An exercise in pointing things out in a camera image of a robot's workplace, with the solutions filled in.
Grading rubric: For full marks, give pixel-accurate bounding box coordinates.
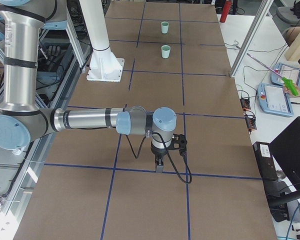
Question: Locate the red bottle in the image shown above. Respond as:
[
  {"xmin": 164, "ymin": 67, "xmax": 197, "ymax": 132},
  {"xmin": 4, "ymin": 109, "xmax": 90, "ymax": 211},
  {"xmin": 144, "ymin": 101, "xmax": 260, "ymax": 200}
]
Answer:
[{"xmin": 219, "ymin": 0, "xmax": 232, "ymax": 23}]

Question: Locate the black desktop computer box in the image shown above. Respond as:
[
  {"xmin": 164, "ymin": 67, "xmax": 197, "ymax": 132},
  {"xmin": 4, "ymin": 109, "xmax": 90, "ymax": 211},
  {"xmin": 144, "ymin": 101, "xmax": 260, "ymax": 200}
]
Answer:
[{"xmin": 252, "ymin": 141, "xmax": 278, "ymax": 181}]

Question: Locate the teach pendant far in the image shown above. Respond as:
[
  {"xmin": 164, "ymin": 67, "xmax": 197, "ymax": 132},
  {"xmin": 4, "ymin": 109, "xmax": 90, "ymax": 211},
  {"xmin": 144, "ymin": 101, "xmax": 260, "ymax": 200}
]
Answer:
[{"xmin": 270, "ymin": 62, "xmax": 300, "ymax": 87}]

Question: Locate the orange black adapter upper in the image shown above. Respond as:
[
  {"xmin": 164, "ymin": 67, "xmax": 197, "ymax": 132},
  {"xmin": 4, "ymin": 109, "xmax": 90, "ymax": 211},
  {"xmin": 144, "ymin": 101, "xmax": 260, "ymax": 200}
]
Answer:
[{"xmin": 240, "ymin": 97, "xmax": 251, "ymax": 111}]

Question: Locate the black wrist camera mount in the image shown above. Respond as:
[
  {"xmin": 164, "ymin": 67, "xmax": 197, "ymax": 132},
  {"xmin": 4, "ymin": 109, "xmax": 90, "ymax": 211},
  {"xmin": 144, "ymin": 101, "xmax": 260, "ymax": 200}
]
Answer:
[{"xmin": 170, "ymin": 134, "xmax": 188, "ymax": 154}]

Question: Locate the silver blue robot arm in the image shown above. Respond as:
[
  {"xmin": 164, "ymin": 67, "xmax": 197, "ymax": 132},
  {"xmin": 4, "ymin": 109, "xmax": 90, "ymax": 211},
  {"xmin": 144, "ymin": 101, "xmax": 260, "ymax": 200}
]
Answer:
[{"xmin": 0, "ymin": 0, "xmax": 179, "ymax": 172}]

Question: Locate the orange black adapter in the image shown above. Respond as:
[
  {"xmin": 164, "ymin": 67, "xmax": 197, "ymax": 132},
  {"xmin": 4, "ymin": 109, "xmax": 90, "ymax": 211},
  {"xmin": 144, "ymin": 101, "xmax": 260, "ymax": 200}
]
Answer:
[
  {"xmin": 245, "ymin": 115, "xmax": 257, "ymax": 132},
  {"xmin": 240, "ymin": 97, "xmax": 251, "ymax": 111}
]

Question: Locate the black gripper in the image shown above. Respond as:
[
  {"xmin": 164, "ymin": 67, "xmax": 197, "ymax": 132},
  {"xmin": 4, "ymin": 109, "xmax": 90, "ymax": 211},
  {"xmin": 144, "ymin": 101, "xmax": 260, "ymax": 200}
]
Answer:
[{"xmin": 150, "ymin": 144, "xmax": 169, "ymax": 173}]

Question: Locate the teach pendant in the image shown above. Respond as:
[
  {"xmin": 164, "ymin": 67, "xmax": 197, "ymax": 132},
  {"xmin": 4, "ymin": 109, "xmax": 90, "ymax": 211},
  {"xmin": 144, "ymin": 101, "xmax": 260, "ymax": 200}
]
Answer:
[
  {"xmin": 257, "ymin": 83, "xmax": 294, "ymax": 117},
  {"xmin": 270, "ymin": 62, "xmax": 300, "ymax": 87}
]

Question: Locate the green handled reacher grabber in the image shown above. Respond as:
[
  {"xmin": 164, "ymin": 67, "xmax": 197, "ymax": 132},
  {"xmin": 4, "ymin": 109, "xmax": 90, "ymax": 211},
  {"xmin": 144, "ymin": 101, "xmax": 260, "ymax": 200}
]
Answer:
[{"xmin": 246, "ymin": 52, "xmax": 299, "ymax": 96}]

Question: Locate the mint green cup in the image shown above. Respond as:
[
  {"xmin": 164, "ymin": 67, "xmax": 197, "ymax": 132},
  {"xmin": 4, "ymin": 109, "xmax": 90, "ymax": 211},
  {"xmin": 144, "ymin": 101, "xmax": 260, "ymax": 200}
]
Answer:
[
  {"xmin": 161, "ymin": 45, "xmax": 171, "ymax": 59},
  {"xmin": 160, "ymin": 21, "xmax": 170, "ymax": 34}
]

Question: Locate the aluminium side frame rail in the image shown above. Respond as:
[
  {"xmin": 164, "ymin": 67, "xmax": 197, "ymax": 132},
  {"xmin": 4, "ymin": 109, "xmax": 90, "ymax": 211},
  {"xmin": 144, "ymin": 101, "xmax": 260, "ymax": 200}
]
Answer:
[{"xmin": 0, "ymin": 61, "xmax": 85, "ymax": 223}]

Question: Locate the orange black adapter lower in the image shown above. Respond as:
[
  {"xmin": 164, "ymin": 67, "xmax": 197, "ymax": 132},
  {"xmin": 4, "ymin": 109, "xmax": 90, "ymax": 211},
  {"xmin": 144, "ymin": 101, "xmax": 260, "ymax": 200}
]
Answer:
[{"xmin": 245, "ymin": 115, "xmax": 257, "ymax": 132}]

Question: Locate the aluminium frame post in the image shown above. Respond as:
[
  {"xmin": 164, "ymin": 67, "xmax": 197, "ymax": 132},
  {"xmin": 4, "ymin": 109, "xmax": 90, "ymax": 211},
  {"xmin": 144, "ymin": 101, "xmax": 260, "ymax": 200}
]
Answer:
[{"xmin": 229, "ymin": 0, "xmax": 274, "ymax": 78}]

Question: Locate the black monitor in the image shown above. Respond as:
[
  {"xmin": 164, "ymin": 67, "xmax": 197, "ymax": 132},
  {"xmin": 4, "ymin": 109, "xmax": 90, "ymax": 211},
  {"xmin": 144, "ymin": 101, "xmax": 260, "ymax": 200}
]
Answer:
[{"xmin": 270, "ymin": 116, "xmax": 300, "ymax": 184}]

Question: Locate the brown cardboard table cover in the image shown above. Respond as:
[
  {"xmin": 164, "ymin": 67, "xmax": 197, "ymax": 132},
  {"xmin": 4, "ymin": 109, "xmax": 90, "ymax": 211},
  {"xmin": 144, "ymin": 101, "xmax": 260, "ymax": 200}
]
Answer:
[{"xmin": 12, "ymin": 2, "xmax": 279, "ymax": 240}]

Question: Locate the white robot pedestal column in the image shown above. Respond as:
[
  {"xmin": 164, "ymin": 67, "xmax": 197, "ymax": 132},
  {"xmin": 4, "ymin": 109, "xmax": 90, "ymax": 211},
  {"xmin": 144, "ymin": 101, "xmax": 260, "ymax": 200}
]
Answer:
[{"xmin": 79, "ymin": 0, "xmax": 125, "ymax": 83}]

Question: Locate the teach pendant near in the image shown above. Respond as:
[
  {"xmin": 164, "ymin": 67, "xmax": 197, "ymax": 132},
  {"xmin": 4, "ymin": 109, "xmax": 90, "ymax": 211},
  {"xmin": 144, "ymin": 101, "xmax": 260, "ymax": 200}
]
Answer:
[{"xmin": 257, "ymin": 83, "xmax": 294, "ymax": 117}]

